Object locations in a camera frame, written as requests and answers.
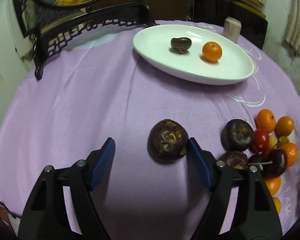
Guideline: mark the black carved wooden stand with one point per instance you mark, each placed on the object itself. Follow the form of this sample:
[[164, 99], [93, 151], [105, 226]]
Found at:
[[51, 42]]

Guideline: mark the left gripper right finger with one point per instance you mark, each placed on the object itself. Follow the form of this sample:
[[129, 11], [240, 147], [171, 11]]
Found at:
[[240, 205]]

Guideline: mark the yellow orange kumquat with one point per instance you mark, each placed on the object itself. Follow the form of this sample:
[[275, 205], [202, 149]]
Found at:
[[277, 204]]

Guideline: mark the dark red cherry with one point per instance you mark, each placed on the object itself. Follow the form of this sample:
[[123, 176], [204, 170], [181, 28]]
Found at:
[[270, 165]]

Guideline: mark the white ceramic cup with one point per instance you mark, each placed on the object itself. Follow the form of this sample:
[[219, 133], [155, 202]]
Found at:
[[232, 29]]

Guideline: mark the small orange kumquat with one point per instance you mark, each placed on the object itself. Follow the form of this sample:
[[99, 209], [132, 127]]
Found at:
[[212, 51]]

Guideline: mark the yellow cherry tomato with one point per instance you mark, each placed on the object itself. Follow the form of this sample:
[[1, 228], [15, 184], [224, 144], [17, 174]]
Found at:
[[272, 141]]

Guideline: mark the large dark water chestnut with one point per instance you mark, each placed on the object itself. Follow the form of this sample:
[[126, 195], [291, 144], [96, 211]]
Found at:
[[167, 141]]

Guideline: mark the red cherry tomato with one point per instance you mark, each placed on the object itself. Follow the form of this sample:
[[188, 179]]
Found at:
[[261, 140]]

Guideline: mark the checked curtain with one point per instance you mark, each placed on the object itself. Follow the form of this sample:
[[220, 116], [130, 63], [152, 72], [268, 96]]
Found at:
[[292, 35]]

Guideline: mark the white oval plate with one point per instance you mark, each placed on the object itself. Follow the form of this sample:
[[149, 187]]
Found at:
[[154, 45]]

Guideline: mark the purple tablecloth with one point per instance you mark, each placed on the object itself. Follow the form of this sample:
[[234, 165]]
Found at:
[[99, 87]]

